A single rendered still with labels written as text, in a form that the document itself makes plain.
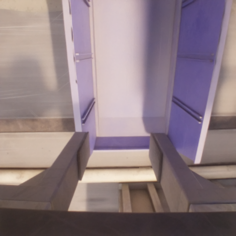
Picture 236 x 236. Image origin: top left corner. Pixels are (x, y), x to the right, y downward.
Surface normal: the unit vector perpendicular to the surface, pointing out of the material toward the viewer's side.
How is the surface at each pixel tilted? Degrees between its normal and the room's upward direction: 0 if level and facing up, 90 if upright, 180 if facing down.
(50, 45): 0
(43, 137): 0
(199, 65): 88
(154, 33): 0
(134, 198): 100
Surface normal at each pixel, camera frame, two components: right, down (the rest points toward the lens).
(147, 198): -0.01, -0.98
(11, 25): 0.02, 0.37
